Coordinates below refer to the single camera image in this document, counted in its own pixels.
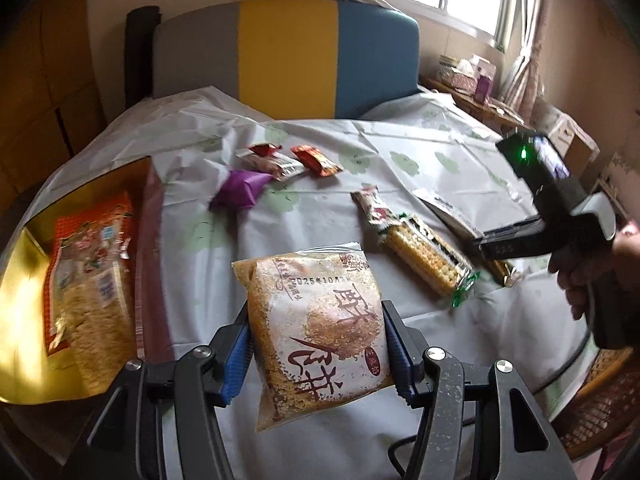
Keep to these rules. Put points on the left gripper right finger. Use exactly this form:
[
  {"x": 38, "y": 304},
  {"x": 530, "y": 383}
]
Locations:
[{"x": 405, "y": 349}]

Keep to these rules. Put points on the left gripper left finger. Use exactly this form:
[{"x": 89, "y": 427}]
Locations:
[{"x": 232, "y": 348}]

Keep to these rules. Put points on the gold brown snack packet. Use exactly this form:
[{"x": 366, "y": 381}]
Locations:
[{"x": 503, "y": 272}]

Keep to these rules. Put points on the sesame cake snack bag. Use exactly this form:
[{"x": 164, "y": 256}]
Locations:
[{"x": 318, "y": 329}]

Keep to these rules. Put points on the cracker pack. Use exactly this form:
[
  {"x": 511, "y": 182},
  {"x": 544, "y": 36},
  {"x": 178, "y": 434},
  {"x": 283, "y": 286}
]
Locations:
[{"x": 440, "y": 265}]

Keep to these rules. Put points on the purple candy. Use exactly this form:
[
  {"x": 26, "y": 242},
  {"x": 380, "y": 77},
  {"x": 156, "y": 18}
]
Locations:
[{"x": 240, "y": 191}]

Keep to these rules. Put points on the white red snack packet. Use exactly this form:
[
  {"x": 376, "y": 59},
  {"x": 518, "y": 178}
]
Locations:
[{"x": 267, "y": 158}]

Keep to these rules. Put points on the red orange snack packet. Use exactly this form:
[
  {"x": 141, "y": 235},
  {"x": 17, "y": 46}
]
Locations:
[{"x": 317, "y": 162}]

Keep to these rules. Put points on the white black sachet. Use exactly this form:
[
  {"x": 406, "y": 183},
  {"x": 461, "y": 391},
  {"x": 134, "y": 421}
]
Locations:
[{"x": 449, "y": 214}]

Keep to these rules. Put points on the right hand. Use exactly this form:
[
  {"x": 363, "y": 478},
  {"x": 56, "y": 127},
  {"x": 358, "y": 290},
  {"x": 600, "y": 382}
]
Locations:
[{"x": 573, "y": 273}]

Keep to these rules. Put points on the cardboard box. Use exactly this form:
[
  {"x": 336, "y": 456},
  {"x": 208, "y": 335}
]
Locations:
[{"x": 576, "y": 147}]

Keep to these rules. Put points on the wooden side shelf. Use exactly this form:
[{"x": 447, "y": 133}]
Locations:
[{"x": 491, "y": 115}]

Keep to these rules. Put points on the large orange snack bag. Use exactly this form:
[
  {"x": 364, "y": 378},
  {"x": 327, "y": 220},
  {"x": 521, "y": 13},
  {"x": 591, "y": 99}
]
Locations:
[{"x": 87, "y": 298}]

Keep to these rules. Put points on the white cloud pattern tablecloth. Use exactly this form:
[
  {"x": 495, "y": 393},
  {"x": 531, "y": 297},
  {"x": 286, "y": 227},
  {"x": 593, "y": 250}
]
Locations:
[{"x": 192, "y": 138}]

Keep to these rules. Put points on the purple small box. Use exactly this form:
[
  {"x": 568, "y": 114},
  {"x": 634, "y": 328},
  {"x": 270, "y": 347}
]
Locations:
[{"x": 483, "y": 89}]

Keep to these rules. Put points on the wicker chair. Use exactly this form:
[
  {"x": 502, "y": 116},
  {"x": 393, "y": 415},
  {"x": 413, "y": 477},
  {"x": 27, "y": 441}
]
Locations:
[{"x": 605, "y": 405}]

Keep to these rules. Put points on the tissue box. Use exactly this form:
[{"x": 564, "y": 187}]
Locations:
[{"x": 457, "y": 74}]

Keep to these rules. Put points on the gold tin box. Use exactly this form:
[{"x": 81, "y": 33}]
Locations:
[{"x": 28, "y": 374}]

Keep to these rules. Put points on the grey yellow blue chair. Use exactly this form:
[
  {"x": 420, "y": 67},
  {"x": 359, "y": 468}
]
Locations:
[{"x": 291, "y": 59}]

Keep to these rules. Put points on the black rolled mat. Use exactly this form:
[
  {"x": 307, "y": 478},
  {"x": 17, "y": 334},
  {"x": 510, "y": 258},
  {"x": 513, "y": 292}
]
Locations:
[{"x": 138, "y": 53}]

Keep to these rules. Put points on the wooden wall cabinet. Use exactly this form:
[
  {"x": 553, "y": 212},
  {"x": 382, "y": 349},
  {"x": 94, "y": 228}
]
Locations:
[{"x": 50, "y": 104}]

